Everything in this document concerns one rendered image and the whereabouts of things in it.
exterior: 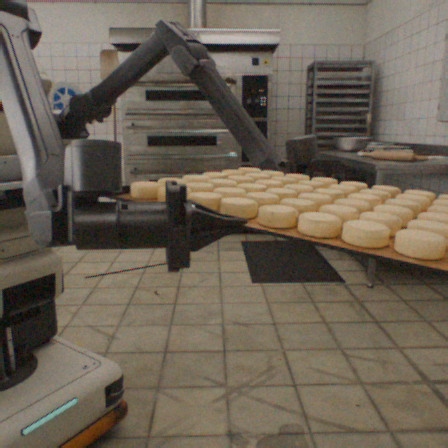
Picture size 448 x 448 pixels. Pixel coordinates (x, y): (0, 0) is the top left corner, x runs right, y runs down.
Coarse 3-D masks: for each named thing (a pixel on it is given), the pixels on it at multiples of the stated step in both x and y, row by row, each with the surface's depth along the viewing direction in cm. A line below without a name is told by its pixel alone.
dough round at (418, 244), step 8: (400, 232) 45; (408, 232) 45; (416, 232) 45; (424, 232) 45; (432, 232) 45; (400, 240) 43; (408, 240) 43; (416, 240) 42; (424, 240) 42; (432, 240) 42; (440, 240) 42; (400, 248) 44; (408, 248) 43; (416, 248) 42; (424, 248) 42; (432, 248) 42; (440, 248) 42; (408, 256) 43; (416, 256) 42; (424, 256) 42; (432, 256) 42; (440, 256) 42
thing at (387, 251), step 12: (264, 228) 51; (276, 228) 51; (288, 228) 51; (312, 240) 47; (324, 240) 47; (336, 240) 47; (372, 252) 44; (384, 252) 44; (396, 252) 44; (420, 264) 41; (432, 264) 41; (444, 264) 41
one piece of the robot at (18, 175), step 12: (0, 156) 109; (12, 156) 112; (0, 168) 110; (12, 168) 112; (0, 180) 109; (12, 180) 110; (0, 192) 103; (12, 192) 114; (0, 204) 112; (12, 204) 115; (24, 204) 118
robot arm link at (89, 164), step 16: (80, 144) 46; (96, 144) 46; (112, 144) 47; (64, 160) 50; (80, 160) 46; (96, 160) 46; (112, 160) 47; (64, 176) 50; (80, 176) 47; (96, 176) 46; (112, 176) 47; (64, 192) 50; (64, 208) 50; (32, 224) 52; (48, 224) 49; (64, 224) 50; (48, 240) 49; (64, 240) 50
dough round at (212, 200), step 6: (198, 192) 60; (204, 192) 61; (210, 192) 61; (192, 198) 57; (198, 198) 57; (204, 198) 57; (210, 198) 57; (216, 198) 57; (222, 198) 59; (204, 204) 57; (210, 204) 57; (216, 204) 57; (216, 210) 58
